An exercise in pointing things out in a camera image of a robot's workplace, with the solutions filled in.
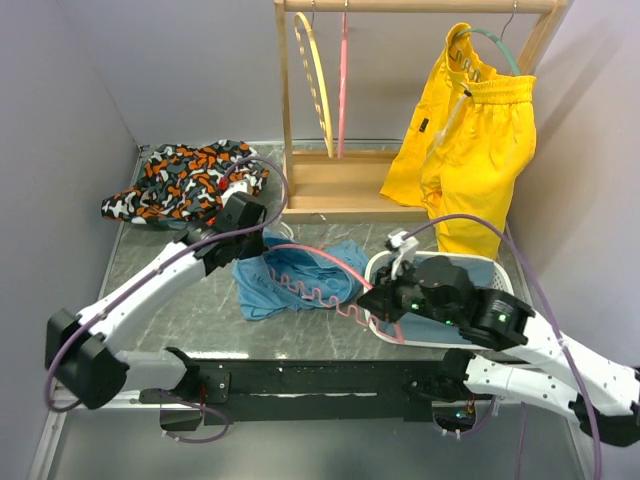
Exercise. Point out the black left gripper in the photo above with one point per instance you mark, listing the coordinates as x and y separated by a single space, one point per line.
256 250

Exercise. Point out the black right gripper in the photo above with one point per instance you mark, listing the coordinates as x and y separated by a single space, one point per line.
380 300

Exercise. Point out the pink hanger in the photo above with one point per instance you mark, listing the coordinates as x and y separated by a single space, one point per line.
315 294
343 86

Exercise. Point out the light blue shorts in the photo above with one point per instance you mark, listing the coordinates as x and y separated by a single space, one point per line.
260 297

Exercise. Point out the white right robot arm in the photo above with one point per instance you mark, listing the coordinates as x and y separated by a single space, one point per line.
562 376

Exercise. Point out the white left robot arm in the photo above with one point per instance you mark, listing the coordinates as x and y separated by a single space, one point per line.
85 352

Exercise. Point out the orange black patterned shorts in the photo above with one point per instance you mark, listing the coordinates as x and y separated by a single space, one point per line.
181 182

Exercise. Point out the yellow hanger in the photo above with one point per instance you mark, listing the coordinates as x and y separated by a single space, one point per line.
314 72

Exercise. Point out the yellow shorts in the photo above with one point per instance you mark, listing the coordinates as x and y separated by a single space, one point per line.
471 134

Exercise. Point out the green hanger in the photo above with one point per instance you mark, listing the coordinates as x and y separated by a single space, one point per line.
497 41

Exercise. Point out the grey-blue cloth in basket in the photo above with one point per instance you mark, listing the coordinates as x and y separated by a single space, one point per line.
480 270

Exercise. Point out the wooden clothes rack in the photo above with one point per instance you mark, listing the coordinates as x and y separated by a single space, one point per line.
347 190

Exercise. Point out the white perforated laundry basket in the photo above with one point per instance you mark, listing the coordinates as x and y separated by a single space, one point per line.
380 265

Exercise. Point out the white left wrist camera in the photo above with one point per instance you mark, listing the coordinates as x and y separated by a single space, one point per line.
242 186

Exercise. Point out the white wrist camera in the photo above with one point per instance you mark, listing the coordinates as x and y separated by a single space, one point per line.
403 247
242 186

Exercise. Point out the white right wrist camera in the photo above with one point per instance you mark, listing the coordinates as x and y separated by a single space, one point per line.
403 247

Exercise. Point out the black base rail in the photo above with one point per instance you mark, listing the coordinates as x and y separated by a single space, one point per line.
245 390

